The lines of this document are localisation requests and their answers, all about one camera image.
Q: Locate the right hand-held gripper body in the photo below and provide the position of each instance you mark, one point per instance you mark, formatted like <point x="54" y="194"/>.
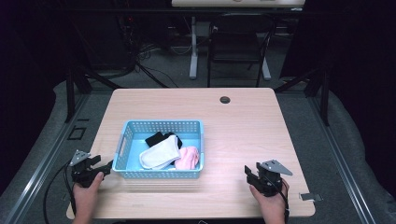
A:
<point x="270" y="183"/>

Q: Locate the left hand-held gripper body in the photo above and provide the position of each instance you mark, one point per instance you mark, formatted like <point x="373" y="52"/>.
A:
<point x="81" y="174"/>

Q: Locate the blue plastic basket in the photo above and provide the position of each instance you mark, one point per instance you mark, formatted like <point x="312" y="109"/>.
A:
<point x="132" y="146"/>

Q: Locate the person's right hand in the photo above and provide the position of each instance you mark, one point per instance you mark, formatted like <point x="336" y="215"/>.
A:
<point x="274" y="205"/>

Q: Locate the person's left hand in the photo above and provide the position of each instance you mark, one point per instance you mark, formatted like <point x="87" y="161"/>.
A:
<point x="85" y="197"/>

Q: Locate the white sock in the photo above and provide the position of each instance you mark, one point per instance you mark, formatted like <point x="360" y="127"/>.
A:
<point x="160" y="154"/>

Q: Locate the black sock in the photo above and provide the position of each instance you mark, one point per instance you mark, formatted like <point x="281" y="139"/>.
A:
<point x="155" y="138"/>

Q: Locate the pink sock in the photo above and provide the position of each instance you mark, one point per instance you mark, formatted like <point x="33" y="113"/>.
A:
<point x="188" y="157"/>

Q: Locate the black metal stand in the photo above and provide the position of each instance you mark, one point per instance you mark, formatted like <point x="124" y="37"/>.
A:
<point x="325" y="93"/>
<point x="70" y="93"/>

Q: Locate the dark curtain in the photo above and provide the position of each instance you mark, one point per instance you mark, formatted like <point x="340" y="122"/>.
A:
<point x="361" y="62"/>
<point x="28" y="62"/>

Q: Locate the black folding chair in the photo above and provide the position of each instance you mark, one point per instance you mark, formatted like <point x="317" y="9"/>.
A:
<point x="236" y="46"/>

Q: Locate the white background desk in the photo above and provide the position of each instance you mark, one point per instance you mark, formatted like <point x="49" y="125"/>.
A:
<point x="193" y="46"/>

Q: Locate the aluminium floor rail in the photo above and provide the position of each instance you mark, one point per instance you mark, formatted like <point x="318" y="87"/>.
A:
<point x="40" y="168"/>
<point x="342" y="168"/>

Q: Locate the small metal bracket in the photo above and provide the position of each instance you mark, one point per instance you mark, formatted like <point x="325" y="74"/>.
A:
<point x="309" y="196"/>

